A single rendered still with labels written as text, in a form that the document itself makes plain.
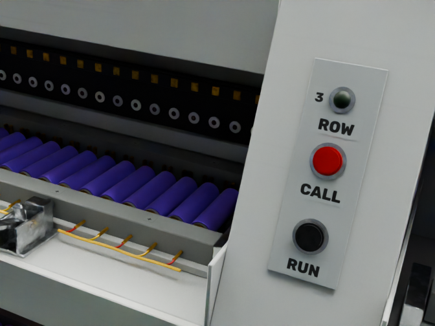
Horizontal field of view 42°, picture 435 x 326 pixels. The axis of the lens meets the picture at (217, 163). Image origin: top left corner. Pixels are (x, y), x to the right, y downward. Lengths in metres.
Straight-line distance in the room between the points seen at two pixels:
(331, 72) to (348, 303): 0.13
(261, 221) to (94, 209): 0.15
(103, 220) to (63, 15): 0.15
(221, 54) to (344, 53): 0.08
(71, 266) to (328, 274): 0.18
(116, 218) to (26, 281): 0.07
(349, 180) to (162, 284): 0.15
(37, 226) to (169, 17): 0.18
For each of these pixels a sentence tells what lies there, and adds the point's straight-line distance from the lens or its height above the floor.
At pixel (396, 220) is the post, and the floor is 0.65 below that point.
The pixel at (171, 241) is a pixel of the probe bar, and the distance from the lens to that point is 0.40.
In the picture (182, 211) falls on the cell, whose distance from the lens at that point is 0.43.
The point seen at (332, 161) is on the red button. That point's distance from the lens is 0.31.
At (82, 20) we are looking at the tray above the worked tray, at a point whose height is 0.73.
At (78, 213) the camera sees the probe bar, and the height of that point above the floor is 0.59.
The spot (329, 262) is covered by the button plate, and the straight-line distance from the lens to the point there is 0.32.
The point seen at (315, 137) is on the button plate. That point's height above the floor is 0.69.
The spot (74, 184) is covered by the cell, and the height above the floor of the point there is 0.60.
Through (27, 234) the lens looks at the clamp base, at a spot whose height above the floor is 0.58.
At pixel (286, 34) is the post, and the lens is 0.33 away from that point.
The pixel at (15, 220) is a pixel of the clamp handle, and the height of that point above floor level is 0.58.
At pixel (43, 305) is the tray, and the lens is 0.42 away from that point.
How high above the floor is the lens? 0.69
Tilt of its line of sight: 5 degrees down
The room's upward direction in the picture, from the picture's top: 12 degrees clockwise
